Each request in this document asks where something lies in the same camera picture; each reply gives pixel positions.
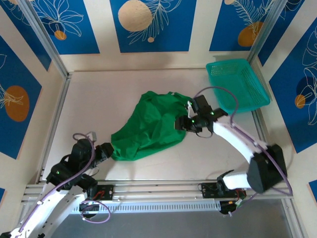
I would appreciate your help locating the green t-shirt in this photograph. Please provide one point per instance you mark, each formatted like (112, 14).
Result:
(153, 124)

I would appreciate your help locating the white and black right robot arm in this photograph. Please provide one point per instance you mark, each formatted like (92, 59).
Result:
(237, 138)

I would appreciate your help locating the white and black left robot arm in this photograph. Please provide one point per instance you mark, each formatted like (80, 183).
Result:
(49, 208)

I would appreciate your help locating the teal plastic mesh basket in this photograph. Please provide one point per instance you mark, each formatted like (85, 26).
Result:
(237, 84)

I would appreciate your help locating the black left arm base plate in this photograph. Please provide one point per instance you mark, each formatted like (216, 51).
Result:
(105, 192)

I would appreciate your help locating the aluminium side rail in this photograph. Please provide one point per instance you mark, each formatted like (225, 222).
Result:
(57, 111)
(259, 124)

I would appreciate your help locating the blue floral wall panel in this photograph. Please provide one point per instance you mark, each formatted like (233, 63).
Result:
(81, 42)
(274, 37)
(15, 136)
(223, 29)
(168, 37)
(29, 37)
(292, 124)

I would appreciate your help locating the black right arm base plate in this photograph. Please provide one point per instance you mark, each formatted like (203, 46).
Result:
(209, 191)

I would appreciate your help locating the long aluminium frame rail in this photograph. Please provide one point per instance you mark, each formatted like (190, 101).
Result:
(158, 189)

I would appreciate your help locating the aluminium corner post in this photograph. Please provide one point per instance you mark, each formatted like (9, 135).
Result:
(44, 37)
(266, 29)

